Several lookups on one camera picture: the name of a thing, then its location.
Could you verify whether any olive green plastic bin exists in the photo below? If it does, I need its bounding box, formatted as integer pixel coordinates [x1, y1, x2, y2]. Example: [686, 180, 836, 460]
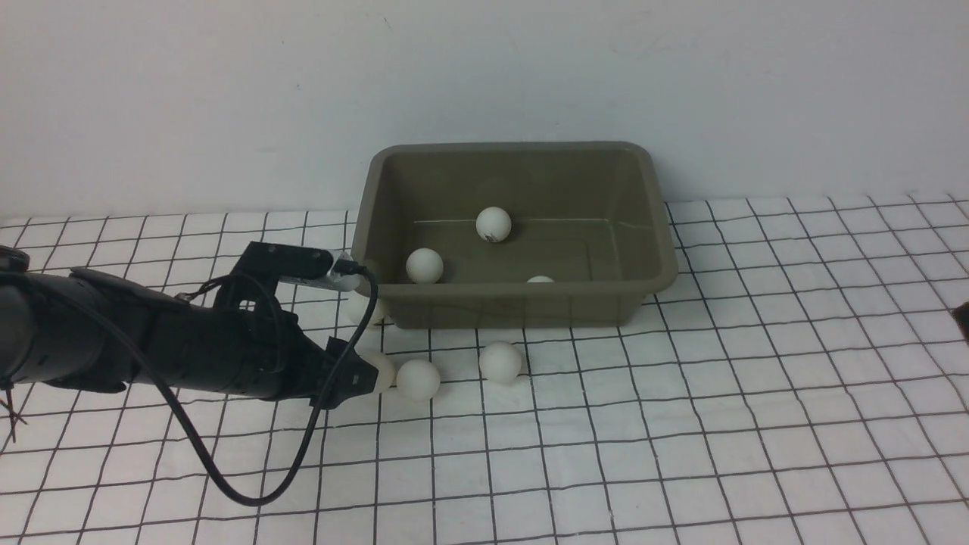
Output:
[350, 141, 679, 330]

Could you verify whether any black left camera cable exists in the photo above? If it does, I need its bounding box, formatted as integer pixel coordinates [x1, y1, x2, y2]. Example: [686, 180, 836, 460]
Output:
[76, 257, 379, 508]

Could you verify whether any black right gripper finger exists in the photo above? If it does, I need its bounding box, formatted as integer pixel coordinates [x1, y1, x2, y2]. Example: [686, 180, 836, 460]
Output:
[952, 301, 969, 344]

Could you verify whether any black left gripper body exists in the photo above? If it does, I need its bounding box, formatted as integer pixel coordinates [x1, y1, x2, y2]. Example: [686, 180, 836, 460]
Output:
[136, 292, 333, 400]

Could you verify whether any white grid-pattern tablecloth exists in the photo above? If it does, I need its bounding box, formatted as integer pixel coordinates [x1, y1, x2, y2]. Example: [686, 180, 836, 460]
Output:
[2, 193, 968, 544]

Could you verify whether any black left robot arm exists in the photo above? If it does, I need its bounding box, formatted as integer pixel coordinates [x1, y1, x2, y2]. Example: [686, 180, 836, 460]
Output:
[1, 241, 394, 410]

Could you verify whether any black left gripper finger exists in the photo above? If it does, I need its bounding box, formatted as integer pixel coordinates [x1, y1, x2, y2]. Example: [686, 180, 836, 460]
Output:
[307, 338, 379, 410]

